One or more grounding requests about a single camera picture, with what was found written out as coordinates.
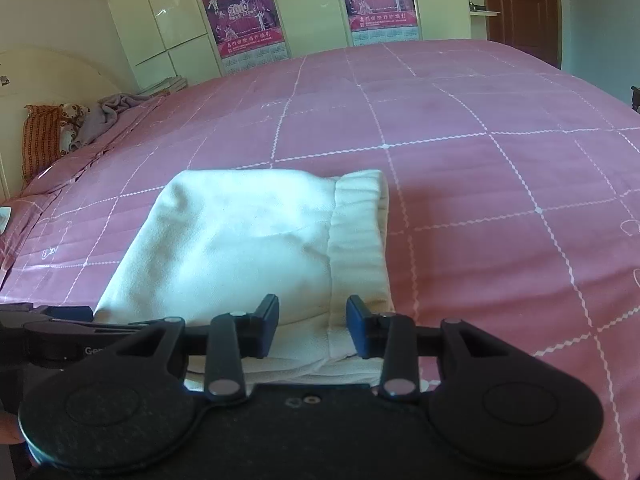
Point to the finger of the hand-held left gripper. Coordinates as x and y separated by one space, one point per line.
67 312

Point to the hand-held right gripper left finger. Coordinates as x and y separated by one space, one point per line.
270 327

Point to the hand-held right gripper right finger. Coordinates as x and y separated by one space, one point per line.
356 327

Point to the white pants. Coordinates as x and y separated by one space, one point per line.
250 240

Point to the person's left hand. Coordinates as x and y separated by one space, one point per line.
9 427

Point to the orange striped pillow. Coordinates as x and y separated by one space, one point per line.
42 140

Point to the patterned white pillow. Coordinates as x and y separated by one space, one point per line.
70 127

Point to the grey crumpled blanket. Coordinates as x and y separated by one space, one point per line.
107 112

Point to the pink checked bed cover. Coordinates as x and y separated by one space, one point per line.
475 160

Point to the cream bed headboard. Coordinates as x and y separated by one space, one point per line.
50 75

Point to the stack of papers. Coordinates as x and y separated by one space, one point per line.
165 85

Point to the cream wardrobe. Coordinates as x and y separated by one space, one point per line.
165 15

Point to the brown wooden door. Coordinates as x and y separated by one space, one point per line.
522 5

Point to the small wall shelf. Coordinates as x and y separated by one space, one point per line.
484 9

